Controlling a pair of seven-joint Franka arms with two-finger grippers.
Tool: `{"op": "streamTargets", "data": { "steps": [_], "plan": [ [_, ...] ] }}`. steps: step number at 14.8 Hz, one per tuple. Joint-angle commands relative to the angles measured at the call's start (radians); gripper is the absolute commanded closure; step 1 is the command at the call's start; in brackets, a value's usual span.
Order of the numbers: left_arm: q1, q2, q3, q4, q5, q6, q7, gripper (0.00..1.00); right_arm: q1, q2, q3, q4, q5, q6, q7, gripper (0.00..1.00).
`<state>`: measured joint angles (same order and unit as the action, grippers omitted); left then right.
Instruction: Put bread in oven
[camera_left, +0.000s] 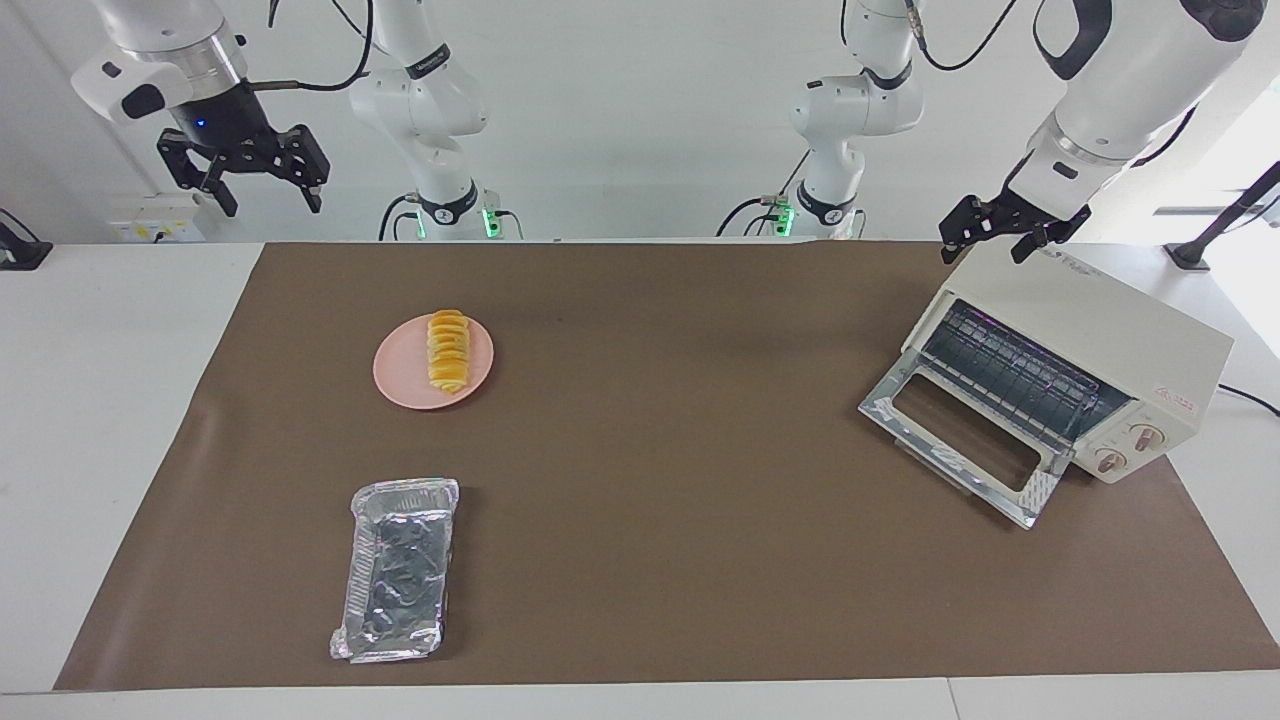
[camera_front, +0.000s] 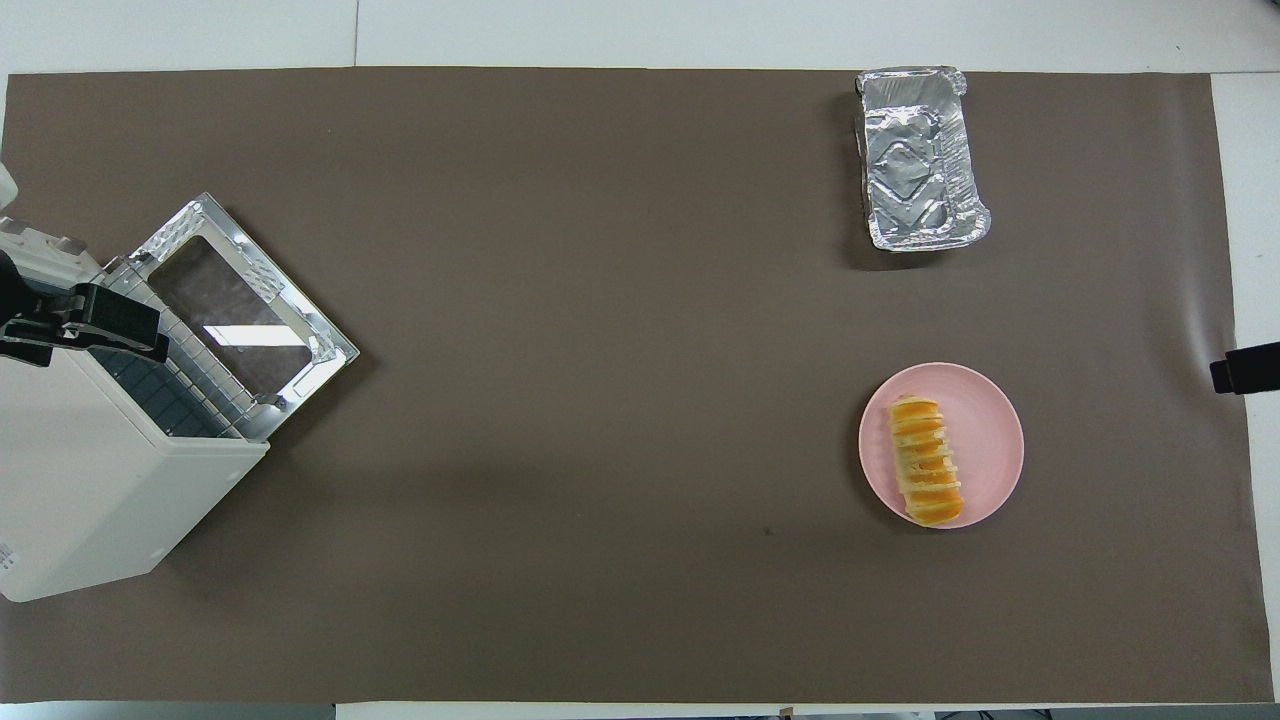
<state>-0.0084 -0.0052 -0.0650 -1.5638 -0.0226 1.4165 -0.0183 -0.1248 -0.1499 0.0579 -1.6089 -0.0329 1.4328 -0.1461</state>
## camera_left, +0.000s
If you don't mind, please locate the sliced golden bread loaf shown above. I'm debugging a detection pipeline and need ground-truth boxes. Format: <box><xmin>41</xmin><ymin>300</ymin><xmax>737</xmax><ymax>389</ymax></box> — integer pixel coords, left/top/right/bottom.
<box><xmin>427</xmin><ymin>309</ymin><xmax>471</xmax><ymax>394</ymax></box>

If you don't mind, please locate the aluminium foil tray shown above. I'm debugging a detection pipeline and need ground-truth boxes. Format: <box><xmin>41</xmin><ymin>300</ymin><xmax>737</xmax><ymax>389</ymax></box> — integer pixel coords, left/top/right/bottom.
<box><xmin>329</xmin><ymin>478</ymin><xmax>461</xmax><ymax>664</ymax></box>

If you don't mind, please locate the cream toaster oven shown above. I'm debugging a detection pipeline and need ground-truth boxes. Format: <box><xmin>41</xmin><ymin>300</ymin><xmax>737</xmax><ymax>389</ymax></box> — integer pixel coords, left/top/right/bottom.
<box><xmin>900</xmin><ymin>243</ymin><xmax>1236</xmax><ymax>487</ymax></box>

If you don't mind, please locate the glass oven door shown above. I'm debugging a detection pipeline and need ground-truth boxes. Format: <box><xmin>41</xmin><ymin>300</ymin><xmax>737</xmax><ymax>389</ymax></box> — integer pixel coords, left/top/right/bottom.
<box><xmin>858</xmin><ymin>352</ymin><xmax>1077</xmax><ymax>531</ymax></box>

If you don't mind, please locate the long black stand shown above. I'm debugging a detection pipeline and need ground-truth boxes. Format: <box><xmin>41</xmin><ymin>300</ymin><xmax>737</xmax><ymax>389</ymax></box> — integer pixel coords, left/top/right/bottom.
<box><xmin>1165</xmin><ymin>160</ymin><xmax>1280</xmax><ymax>273</ymax></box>

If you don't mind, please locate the pink round plate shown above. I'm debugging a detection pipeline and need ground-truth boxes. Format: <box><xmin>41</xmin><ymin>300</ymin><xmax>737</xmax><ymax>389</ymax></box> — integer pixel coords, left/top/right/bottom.
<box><xmin>373</xmin><ymin>313</ymin><xmax>495</xmax><ymax>410</ymax></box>

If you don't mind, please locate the short black stand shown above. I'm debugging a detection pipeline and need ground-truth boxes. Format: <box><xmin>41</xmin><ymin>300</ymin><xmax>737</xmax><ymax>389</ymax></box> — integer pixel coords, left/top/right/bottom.
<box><xmin>0</xmin><ymin>208</ymin><xmax>53</xmax><ymax>271</ymax></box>

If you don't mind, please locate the brown table mat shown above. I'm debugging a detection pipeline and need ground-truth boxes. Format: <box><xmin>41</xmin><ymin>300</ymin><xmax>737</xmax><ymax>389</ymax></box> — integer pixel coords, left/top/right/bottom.
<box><xmin>55</xmin><ymin>240</ymin><xmax>1280</xmax><ymax>691</ymax></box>

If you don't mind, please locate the black base cable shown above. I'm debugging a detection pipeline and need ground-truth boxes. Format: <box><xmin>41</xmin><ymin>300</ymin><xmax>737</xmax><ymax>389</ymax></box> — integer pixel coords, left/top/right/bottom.
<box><xmin>378</xmin><ymin>193</ymin><xmax>426</xmax><ymax>242</ymax></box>
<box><xmin>715</xmin><ymin>150</ymin><xmax>813</xmax><ymax>238</ymax></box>

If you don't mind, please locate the white wall power socket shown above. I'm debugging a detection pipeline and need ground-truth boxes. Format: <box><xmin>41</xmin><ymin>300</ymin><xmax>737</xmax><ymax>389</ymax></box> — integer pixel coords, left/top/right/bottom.
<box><xmin>108</xmin><ymin>195</ymin><xmax>206</xmax><ymax>244</ymax></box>

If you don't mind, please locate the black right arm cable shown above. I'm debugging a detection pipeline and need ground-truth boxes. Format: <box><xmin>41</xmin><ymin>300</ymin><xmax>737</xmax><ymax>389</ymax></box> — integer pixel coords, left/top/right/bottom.
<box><xmin>245</xmin><ymin>0</ymin><xmax>376</xmax><ymax>94</ymax></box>

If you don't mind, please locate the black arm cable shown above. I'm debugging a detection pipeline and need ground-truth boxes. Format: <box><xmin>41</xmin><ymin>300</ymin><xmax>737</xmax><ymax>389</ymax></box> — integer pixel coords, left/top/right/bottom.
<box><xmin>903</xmin><ymin>0</ymin><xmax>1021</xmax><ymax>73</ymax></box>
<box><xmin>245</xmin><ymin>0</ymin><xmax>376</xmax><ymax>94</ymax></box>

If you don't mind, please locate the wire oven rack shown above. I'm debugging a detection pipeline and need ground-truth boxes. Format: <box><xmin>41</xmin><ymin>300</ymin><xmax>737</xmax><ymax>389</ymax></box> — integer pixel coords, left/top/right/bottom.
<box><xmin>920</xmin><ymin>300</ymin><xmax>1133</xmax><ymax>447</ymax></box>

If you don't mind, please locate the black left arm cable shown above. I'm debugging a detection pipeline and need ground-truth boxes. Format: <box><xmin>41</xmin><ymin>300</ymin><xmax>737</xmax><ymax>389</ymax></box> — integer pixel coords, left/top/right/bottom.
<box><xmin>903</xmin><ymin>0</ymin><xmax>1021</xmax><ymax>73</ymax></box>

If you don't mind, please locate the black oven power cord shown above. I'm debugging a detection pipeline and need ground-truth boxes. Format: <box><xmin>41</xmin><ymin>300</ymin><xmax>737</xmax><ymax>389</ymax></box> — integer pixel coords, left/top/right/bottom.
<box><xmin>1218</xmin><ymin>383</ymin><xmax>1280</xmax><ymax>418</ymax></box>

